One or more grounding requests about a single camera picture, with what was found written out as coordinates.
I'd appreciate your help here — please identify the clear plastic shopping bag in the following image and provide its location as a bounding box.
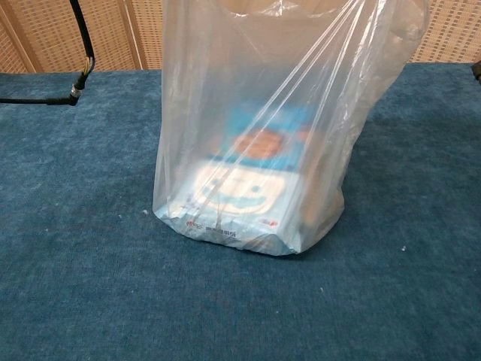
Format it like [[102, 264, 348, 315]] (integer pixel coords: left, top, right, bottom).
[[152, 0, 431, 257]]

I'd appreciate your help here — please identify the pale blue smiley-face pack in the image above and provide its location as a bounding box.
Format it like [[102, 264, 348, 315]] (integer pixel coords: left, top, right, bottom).
[[156, 157, 302, 255]]

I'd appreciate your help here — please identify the blue cookie box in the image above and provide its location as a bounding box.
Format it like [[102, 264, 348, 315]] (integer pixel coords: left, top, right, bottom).
[[214, 98, 325, 174]]

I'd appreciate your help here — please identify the brown biscuit packet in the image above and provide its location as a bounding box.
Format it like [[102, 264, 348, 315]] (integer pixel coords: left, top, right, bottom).
[[300, 148, 346, 232]]

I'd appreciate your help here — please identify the blue carpet table cloth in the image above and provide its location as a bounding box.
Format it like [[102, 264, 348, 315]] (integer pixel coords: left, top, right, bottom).
[[0, 62, 481, 361]]

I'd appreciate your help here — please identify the rattan folding screen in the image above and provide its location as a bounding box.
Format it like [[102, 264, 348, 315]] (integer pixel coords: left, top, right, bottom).
[[0, 0, 481, 74]]

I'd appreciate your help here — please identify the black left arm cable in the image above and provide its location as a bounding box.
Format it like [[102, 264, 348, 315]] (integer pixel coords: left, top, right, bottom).
[[0, 0, 95, 108]]

